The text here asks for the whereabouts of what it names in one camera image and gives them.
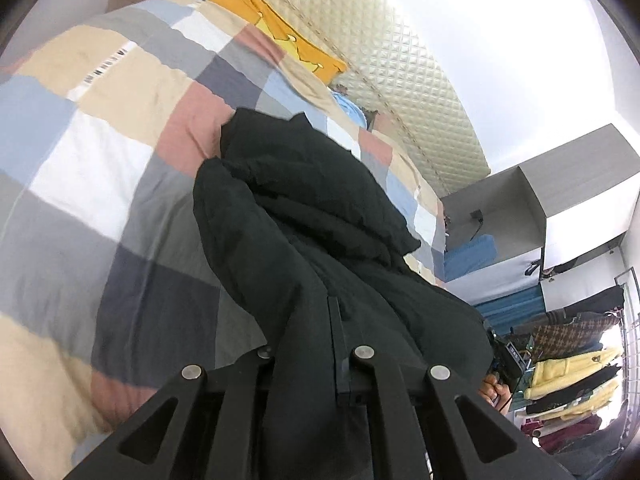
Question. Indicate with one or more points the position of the grey wardrobe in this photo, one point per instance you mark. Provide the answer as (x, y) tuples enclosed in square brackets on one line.
[(575, 170)]

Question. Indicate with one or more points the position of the black puffer jacket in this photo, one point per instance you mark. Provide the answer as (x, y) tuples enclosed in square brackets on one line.
[(310, 220)]

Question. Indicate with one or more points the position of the yellow pillow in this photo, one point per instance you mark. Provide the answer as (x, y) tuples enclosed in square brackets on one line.
[(280, 25)]

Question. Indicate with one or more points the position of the checkered bed blanket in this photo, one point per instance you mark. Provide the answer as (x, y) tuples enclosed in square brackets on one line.
[(100, 160)]

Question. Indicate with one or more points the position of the person's right hand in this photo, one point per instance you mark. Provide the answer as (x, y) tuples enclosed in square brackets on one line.
[(492, 392)]

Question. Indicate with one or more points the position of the blue curtain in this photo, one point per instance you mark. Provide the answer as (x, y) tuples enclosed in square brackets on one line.
[(515, 307)]

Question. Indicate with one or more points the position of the cream quilted headboard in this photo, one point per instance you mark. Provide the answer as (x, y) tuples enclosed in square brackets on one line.
[(410, 85)]

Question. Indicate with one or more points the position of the maroon garment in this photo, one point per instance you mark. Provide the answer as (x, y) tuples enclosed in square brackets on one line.
[(555, 435)]

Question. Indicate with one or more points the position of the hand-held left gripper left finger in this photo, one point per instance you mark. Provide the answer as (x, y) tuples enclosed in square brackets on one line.
[(250, 375)]

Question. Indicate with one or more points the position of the blue cushion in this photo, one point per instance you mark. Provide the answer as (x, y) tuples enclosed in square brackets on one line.
[(470, 260)]

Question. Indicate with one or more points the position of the black wall charger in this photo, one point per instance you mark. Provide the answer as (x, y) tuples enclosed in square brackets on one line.
[(477, 215)]

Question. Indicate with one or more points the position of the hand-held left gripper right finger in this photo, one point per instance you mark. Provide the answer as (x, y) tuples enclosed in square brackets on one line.
[(340, 350)]

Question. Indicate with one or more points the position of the light blue pillow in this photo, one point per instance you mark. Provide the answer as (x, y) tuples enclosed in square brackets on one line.
[(350, 107)]

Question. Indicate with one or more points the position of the brown patterned garment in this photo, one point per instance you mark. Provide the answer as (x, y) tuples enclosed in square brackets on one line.
[(565, 337)]

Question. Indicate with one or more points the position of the yellow fluffy jacket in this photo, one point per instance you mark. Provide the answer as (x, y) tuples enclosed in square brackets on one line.
[(570, 370)]

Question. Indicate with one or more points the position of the metal clothes rack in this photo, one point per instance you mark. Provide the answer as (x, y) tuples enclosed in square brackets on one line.
[(631, 340)]

